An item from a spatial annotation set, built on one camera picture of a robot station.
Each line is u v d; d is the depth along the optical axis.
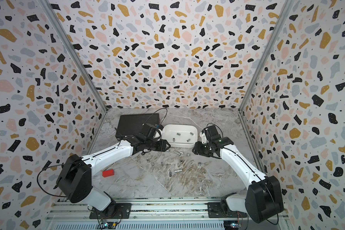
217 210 0.73
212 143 0.61
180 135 1.06
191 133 1.06
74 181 0.43
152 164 0.90
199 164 0.90
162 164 0.90
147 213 0.73
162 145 0.75
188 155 0.94
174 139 1.00
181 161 0.92
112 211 0.66
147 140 0.68
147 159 0.90
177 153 0.95
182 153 0.95
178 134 1.06
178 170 0.88
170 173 0.87
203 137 0.78
